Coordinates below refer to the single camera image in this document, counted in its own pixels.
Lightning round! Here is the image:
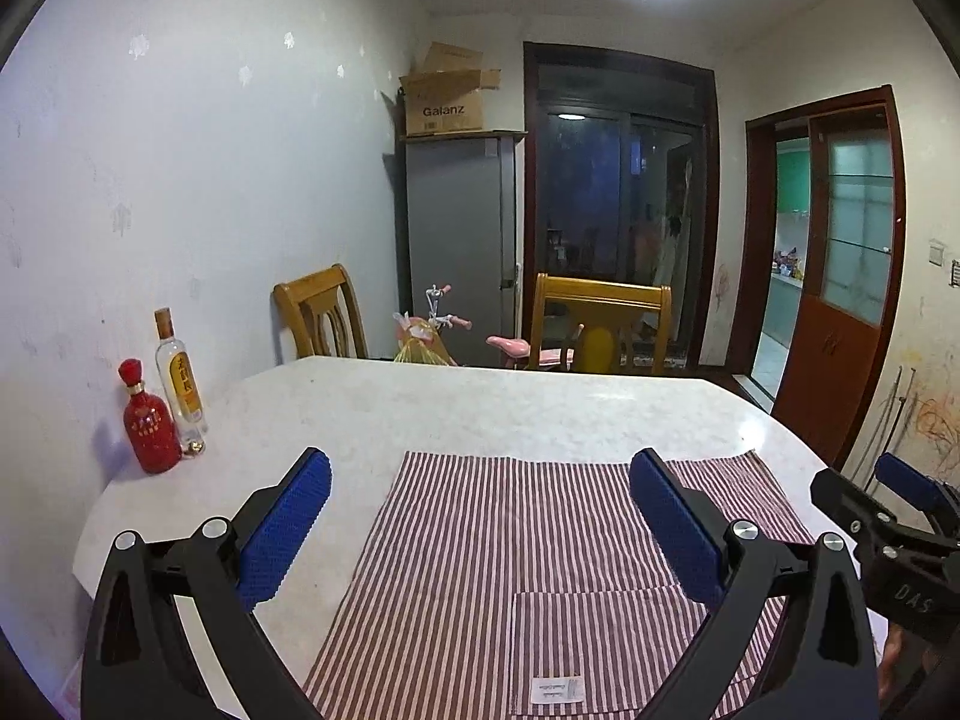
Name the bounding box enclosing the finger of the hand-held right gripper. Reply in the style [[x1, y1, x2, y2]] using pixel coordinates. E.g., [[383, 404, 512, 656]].
[[810, 467, 901, 550], [874, 452, 960, 522]]

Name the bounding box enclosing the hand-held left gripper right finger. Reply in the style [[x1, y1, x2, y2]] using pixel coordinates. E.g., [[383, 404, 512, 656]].
[[628, 448, 880, 720]]

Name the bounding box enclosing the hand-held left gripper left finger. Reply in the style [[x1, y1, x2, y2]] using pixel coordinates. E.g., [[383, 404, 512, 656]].
[[81, 448, 332, 720]]

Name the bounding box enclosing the person's right hand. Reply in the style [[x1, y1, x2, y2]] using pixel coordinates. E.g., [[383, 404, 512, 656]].
[[879, 622, 910, 700]]

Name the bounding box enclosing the wooden door with glass panel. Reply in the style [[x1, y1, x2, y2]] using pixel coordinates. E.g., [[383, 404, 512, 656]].
[[772, 86, 905, 466]]

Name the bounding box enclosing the striped table cloth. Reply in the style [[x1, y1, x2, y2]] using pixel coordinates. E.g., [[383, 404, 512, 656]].
[[300, 450, 818, 717]]

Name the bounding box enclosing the red ceramic liquor bottle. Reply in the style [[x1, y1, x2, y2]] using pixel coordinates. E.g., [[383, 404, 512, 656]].
[[118, 358, 183, 475]]

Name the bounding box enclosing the clear glass liquor bottle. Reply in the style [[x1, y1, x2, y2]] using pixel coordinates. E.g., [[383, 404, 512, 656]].
[[154, 307, 208, 455]]

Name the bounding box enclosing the yellow plastic object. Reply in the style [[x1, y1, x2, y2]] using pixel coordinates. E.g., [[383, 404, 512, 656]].
[[576, 324, 622, 376]]

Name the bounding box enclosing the yellow plastic bag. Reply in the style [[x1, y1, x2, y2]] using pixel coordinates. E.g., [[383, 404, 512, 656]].
[[394, 330, 458, 367]]

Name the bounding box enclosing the wooden chair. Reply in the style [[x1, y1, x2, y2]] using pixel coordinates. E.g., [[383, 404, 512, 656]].
[[529, 274, 674, 376], [273, 264, 370, 361]]

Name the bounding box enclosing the pink child's tricycle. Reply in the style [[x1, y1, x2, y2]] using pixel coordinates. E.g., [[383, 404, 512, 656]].
[[394, 283, 578, 372]]

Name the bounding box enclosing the grey refrigerator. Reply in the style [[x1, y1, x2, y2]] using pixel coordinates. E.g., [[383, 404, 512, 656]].
[[403, 131, 528, 368]]

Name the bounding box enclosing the dark sliding glass door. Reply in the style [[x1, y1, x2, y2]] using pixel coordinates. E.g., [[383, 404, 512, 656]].
[[523, 41, 721, 372]]

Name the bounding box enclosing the cardboard box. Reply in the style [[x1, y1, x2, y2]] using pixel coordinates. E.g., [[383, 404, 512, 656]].
[[399, 41, 502, 138]]

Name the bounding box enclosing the wooden door frame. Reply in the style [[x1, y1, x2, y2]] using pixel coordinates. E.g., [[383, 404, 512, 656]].
[[726, 111, 811, 391]]

